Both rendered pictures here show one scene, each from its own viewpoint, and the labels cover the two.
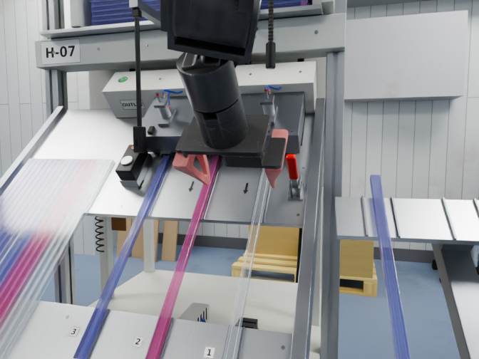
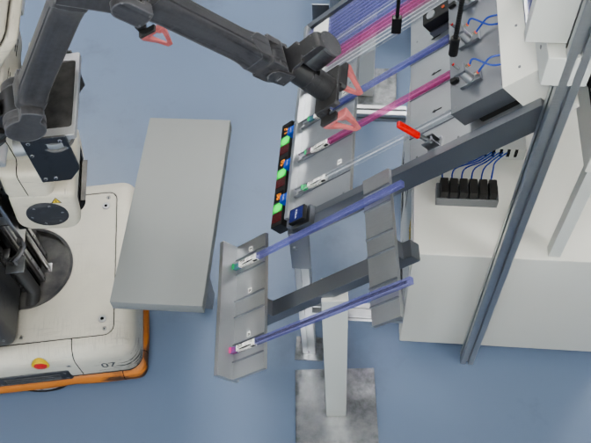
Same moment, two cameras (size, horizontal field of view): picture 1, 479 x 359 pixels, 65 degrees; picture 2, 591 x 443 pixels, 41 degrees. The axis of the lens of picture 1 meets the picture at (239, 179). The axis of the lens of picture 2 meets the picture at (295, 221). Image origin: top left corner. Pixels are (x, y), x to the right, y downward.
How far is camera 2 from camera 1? 1.69 m
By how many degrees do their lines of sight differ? 82
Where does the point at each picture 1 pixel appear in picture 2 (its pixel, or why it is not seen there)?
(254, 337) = (346, 177)
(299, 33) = not seen: hidden behind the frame
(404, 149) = not seen: outside the picture
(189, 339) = (344, 148)
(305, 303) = (358, 191)
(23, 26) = not seen: outside the picture
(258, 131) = (325, 104)
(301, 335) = (344, 197)
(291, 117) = (471, 97)
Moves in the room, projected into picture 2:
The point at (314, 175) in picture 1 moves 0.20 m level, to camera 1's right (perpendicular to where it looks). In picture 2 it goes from (443, 148) to (472, 228)
